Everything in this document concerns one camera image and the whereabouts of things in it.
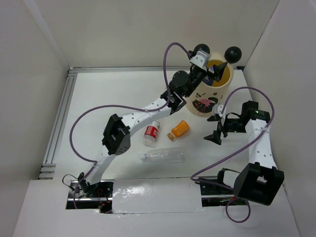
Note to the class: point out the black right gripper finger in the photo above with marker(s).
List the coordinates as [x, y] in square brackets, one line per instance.
[214, 118]
[215, 137]

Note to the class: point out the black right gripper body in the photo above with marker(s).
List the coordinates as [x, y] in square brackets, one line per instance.
[233, 125]

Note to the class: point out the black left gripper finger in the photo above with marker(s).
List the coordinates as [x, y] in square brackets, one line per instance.
[214, 76]
[220, 68]

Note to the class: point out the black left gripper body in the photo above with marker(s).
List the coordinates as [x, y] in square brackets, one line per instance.
[196, 78]

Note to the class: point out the orange juice bottle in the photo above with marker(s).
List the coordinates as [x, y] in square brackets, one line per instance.
[179, 130]

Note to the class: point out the blue label white cap bottle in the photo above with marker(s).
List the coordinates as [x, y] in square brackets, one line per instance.
[206, 81]

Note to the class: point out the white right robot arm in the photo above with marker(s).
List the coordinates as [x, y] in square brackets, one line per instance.
[260, 180]

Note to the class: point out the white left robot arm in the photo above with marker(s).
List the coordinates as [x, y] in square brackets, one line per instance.
[119, 130]

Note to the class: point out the cream bin with black ears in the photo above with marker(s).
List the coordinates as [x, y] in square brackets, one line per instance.
[205, 97]

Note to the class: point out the clear unlabelled plastic bottle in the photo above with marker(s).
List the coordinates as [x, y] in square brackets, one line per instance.
[169, 155]

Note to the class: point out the red label red cap bottle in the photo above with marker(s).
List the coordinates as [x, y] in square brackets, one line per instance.
[151, 133]

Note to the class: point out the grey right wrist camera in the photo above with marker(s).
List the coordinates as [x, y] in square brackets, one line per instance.
[218, 110]

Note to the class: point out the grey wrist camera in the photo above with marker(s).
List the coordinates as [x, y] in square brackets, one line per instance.
[200, 59]
[218, 110]

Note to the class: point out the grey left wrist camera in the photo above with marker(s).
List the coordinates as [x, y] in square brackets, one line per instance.
[200, 59]

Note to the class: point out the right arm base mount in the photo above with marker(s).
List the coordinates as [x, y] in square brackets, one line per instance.
[212, 195]

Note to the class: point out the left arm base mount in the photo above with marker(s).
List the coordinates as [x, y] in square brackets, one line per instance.
[100, 196]

